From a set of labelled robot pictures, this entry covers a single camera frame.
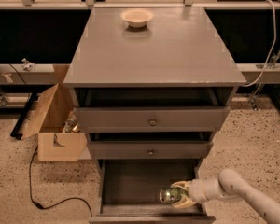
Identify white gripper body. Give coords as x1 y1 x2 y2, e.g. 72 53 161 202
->
188 179 216 203

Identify open cardboard box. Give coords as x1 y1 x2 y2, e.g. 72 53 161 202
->
21 64 88 162

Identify crushed green can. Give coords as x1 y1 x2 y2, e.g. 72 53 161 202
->
160 187 188 204

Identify cans inside cardboard box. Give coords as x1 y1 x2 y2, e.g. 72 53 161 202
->
63 117 80 133

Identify grey middle drawer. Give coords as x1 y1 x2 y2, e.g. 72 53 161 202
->
88 141 214 160

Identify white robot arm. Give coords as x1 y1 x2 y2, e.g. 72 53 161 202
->
165 169 280 224

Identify grey open bottom drawer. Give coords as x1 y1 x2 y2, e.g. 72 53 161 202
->
90 159 215 224

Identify black bar on floor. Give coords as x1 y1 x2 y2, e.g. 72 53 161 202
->
10 92 37 140

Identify small clear plastic object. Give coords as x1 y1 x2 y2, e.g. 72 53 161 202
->
21 58 35 71

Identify grey drawer cabinet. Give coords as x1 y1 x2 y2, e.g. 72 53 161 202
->
63 7 247 224

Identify white hanging cable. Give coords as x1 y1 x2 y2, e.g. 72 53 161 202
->
242 0 278 88

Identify grey top drawer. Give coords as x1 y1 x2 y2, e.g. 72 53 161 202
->
74 106 230 133

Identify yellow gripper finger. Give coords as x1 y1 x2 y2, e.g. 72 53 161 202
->
171 181 191 189
173 195 195 208

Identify black power cable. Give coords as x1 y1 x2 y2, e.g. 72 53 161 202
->
28 145 93 217

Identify white ceramic bowl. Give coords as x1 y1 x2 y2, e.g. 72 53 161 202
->
120 8 153 28

